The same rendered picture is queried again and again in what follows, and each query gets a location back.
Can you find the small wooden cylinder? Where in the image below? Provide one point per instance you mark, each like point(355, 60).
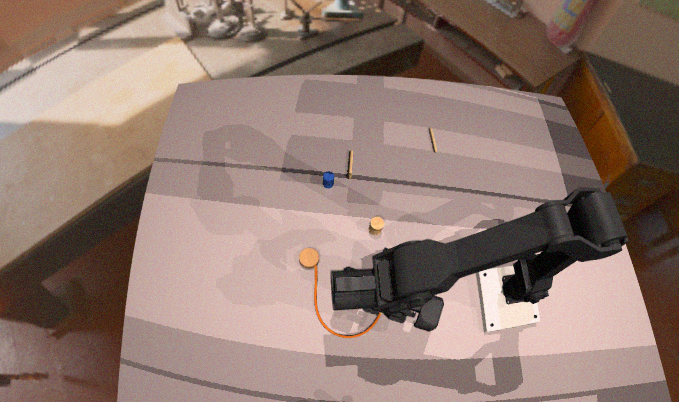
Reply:
point(376, 226)

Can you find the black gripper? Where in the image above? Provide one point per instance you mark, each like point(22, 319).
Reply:
point(428, 314)

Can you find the round wooden button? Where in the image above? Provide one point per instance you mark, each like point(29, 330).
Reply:
point(309, 258)

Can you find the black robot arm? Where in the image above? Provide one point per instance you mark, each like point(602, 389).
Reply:
point(408, 275)

